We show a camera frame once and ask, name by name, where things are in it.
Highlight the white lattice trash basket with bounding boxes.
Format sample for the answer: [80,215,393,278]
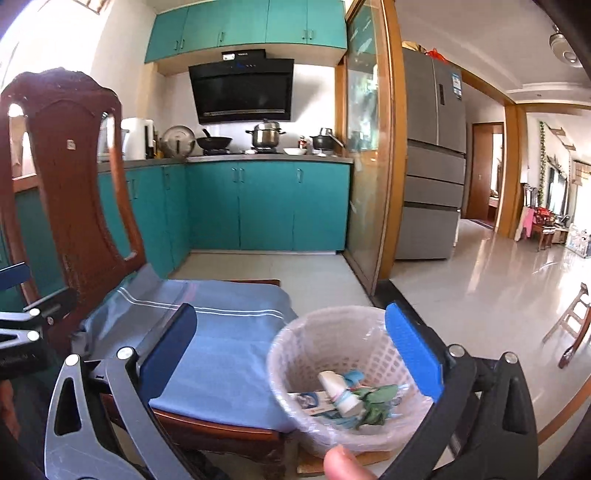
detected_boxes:
[266,306,432,456]

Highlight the white electric kettle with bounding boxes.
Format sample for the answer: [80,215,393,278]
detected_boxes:
[121,117,154,161]

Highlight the wooden stool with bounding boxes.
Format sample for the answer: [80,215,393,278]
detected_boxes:
[542,283,590,369]

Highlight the round pot lid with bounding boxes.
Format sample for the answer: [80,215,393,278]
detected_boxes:
[159,125,197,159]

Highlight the person's right hand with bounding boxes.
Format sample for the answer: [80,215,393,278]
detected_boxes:
[324,445,377,480]

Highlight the glass sliding door wooden frame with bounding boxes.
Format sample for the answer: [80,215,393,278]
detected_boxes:
[335,1,408,296]

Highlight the carved wooden chair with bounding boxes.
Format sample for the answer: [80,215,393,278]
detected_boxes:
[1,68,287,479]

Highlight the grey refrigerator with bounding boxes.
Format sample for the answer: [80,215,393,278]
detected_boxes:
[396,49,467,261]

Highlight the black wok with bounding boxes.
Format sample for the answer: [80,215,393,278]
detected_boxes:
[197,128,232,151]

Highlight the light blue face mask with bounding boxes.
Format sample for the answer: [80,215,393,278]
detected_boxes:
[321,370,365,430]

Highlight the black range hood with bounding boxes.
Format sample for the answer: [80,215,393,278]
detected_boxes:
[188,53,294,125]

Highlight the teal lower kitchen cabinets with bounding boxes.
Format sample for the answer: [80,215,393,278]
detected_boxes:
[1,154,352,305]

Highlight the teal upper cabinets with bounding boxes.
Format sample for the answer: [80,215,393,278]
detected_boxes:
[144,0,346,63]

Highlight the green leafy vegetable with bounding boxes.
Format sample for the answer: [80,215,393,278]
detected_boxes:
[353,384,402,430]

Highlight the steel stock pot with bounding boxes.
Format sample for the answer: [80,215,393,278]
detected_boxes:
[245,120,284,150]

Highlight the blue striped seat cloth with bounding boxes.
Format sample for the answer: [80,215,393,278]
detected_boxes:
[71,265,297,433]

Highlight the dark lidded pot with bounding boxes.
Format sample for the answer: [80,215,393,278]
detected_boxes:
[311,127,346,151]

